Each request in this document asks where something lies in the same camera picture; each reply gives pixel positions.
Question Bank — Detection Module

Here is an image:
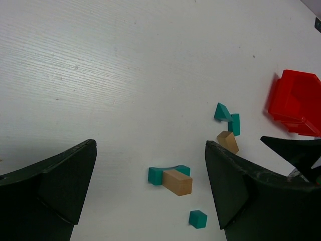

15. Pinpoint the right blue corner label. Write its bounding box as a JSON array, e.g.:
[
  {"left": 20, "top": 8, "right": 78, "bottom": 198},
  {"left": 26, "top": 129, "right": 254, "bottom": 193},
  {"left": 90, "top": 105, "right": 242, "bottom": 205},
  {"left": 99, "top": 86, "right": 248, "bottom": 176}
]
[{"left": 314, "top": 18, "right": 321, "bottom": 33}]

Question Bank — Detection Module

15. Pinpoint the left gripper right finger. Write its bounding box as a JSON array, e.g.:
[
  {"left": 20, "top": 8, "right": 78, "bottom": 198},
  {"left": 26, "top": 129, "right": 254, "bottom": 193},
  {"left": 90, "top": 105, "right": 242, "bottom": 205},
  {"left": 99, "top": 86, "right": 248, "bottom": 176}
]
[{"left": 205, "top": 141, "right": 320, "bottom": 240}]

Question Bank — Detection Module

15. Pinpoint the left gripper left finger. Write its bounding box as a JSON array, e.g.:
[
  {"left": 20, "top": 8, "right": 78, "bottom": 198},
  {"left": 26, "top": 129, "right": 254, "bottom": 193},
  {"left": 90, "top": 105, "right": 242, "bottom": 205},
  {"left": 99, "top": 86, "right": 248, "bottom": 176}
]
[{"left": 1, "top": 139, "right": 97, "bottom": 240}]

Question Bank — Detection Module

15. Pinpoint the red plastic bin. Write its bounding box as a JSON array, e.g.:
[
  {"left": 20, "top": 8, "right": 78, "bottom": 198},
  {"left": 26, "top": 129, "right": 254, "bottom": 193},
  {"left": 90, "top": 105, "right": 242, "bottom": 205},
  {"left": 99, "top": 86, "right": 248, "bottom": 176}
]
[{"left": 267, "top": 69, "right": 320, "bottom": 137}]

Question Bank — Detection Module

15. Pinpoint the teal triangular wood block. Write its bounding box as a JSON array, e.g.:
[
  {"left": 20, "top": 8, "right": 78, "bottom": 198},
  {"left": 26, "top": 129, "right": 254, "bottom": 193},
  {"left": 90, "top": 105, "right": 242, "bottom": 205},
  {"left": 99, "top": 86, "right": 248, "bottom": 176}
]
[{"left": 214, "top": 103, "right": 233, "bottom": 122}]

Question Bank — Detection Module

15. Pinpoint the teal cube wood block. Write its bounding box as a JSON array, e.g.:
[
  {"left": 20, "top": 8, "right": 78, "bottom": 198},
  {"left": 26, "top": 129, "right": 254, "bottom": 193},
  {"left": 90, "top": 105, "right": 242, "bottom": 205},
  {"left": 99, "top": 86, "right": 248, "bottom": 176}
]
[{"left": 189, "top": 210, "right": 208, "bottom": 229}]

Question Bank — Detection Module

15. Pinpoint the teal rectangular wood block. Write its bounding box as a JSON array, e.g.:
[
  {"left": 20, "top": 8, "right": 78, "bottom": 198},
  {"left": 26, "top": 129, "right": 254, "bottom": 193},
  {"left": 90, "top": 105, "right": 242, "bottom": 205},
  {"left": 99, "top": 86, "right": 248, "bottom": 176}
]
[{"left": 228, "top": 113, "right": 240, "bottom": 136}]

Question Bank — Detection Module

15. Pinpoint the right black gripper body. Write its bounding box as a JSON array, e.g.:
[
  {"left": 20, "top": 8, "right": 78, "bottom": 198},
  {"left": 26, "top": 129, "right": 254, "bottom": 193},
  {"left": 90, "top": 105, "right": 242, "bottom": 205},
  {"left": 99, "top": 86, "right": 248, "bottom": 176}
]
[{"left": 260, "top": 136, "right": 320, "bottom": 182}]

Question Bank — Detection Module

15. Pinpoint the tan rectangular wood block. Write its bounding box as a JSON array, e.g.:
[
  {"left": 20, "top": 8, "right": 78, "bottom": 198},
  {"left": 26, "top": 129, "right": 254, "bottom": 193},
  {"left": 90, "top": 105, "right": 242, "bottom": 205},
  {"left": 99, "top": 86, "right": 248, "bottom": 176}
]
[{"left": 162, "top": 169, "right": 193, "bottom": 196}]

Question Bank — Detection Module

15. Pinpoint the teal arch wood block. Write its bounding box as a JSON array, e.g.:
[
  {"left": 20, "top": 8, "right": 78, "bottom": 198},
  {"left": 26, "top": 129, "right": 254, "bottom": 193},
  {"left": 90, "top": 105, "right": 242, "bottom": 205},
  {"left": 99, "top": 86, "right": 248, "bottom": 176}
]
[{"left": 147, "top": 165, "right": 191, "bottom": 186}]

